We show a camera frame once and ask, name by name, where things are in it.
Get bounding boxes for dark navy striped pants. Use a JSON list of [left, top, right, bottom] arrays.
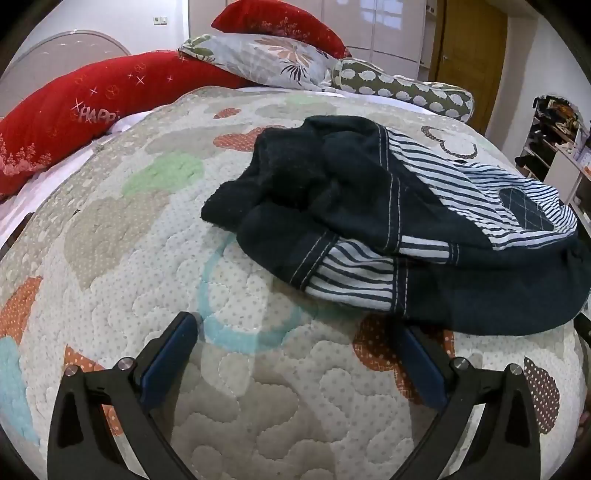
[[201, 115, 591, 336]]

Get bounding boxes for heart patterned quilt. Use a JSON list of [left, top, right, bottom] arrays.
[[0, 85, 591, 480]]

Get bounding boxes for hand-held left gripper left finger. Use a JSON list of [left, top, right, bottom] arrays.
[[47, 311, 199, 480]]

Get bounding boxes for white shoe rack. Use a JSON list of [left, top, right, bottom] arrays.
[[515, 95, 591, 222]]

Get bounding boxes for long red pillow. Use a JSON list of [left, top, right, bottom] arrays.
[[0, 50, 252, 201]]

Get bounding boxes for green dotted bolster pillow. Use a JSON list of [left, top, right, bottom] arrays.
[[330, 58, 476, 123]]

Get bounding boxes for glossy beige wardrobe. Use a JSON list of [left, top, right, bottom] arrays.
[[188, 0, 437, 84]]

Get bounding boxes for wooden door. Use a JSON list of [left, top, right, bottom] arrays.
[[431, 0, 509, 139]]

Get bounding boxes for grey leaf print pillow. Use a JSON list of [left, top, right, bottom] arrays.
[[178, 33, 345, 92]]

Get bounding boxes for white bed sheet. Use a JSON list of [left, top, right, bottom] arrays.
[[0, 111, 139, 250]]

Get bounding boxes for round grey headboard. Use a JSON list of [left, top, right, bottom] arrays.
[[0, 30, 134, 93]]

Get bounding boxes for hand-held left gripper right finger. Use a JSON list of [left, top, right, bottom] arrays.
[[392, 325, 542, 480]]

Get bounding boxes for red floral pillow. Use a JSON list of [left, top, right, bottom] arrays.
[[211, 0, 352, 58]]

